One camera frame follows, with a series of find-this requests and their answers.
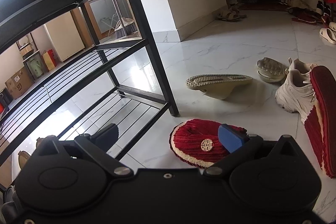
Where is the white chunky sneaker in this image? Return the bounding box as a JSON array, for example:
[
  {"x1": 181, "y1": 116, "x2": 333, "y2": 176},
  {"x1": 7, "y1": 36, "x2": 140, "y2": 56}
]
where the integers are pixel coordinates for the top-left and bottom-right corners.
[{"x1": 275, "y1": 58, "x2": 319, "y2": 123}]

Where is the white folding stand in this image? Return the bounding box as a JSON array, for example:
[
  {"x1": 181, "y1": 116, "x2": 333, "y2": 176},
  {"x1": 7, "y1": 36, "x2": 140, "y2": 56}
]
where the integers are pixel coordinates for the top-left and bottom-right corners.
[{"x1": 100, "y1": 15, "x2": 118, "y2": 37}]

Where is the green framed gift box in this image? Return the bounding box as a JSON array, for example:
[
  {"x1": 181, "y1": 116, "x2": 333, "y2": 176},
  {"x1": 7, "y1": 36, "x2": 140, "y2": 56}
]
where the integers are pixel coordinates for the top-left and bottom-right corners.
[{"x1": 23, "y1": 53, "x2": 45, "y2": 81}]

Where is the beige rubber slipper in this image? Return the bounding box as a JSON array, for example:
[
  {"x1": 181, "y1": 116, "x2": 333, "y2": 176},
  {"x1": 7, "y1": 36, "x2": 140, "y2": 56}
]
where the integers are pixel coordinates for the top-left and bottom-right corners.
[
  {"x1": 185, "y1": 74, "x2": 253, "y2": 100},
  {"x1": 256, "y1": 57, "x2": 288, "y2": 83}
]

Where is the grey bristle broom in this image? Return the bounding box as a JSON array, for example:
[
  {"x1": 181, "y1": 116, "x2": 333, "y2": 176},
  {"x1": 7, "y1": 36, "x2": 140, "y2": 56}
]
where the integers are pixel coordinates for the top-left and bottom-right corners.
[{"x1": 108, "y1": 0, "x2": 137, "y2": 39}]

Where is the flat red slipper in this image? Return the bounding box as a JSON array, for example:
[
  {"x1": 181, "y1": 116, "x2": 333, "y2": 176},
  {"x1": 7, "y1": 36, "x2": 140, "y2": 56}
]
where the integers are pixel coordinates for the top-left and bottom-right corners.
[{"x1": 291, "y1": 15, "x2": 318, "y2": 26}]

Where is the white rubber slipper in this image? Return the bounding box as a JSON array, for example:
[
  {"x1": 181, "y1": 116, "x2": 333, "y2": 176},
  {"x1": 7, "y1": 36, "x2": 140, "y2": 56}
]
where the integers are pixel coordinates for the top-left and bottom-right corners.
[{"x1": 319, "y1": 27, "x2": 336, "y2": 45}]

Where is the red yellow gift bag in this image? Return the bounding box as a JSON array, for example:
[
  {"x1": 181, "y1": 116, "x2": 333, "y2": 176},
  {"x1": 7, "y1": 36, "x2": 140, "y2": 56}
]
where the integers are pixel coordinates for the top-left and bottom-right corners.
[{"x1": 41, "y1": 49, "x2": 57, "y2": 72}]

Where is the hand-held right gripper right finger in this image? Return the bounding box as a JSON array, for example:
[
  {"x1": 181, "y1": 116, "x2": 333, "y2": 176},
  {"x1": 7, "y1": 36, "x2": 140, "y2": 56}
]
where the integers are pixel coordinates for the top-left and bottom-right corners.
[{"x1": 203, "y1": 124, "x2": 305, "y2": 177}]

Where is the dark red door mat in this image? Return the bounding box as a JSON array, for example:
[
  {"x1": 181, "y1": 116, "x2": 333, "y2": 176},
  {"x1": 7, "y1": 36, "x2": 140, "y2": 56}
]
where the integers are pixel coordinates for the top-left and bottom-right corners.
[{"x1": 238, "y1": 1, "x2": 289, "y2": 12}]

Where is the brown cardboard box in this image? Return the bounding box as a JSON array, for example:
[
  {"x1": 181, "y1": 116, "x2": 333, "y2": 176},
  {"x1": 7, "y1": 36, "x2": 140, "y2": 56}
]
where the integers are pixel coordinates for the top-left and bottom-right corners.
[{"x1": 5, "y1": 67, "x2": 34, "y2": 100}]

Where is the white cabinet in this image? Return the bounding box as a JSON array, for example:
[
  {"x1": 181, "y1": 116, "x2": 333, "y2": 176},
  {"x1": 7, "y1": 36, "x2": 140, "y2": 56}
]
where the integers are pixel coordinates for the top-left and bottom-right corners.
[{"x1": 45, "y1": 10, "x2": 86, "y2": 62}]

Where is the tan strap sandal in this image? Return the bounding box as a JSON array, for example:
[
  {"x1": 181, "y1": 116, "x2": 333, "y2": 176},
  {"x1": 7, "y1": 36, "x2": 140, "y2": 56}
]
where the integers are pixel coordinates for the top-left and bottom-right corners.
[
  {"x1": 217, "y1": 12, "x2": 242, "y2": 22},
  {"x1": 226, "y1": 7, "x2": 247, "y2": 18}
]

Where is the red corduroy slipper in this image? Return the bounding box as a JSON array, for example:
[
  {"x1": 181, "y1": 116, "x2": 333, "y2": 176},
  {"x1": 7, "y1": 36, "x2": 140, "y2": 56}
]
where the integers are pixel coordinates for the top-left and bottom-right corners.
[
  {"x1": 169, "y1": 119, "x2": 248, "y2": 169},
  {"x1": 304, "y1": 65, "x2": 336, "y2": 178}
]

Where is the wooden bucket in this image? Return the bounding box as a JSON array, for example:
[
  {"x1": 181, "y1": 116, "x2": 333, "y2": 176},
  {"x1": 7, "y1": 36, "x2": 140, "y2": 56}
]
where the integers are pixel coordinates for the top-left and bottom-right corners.
[{"x1": 18, "y1": 32, "x2": 37, "y2": 59}]

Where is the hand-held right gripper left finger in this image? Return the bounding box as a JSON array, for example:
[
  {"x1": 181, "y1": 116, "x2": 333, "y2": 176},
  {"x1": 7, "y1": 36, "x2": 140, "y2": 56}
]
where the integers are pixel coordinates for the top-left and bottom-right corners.
[{"x1": 33, "y1": 123, "x2": 133, "y2": 180}]

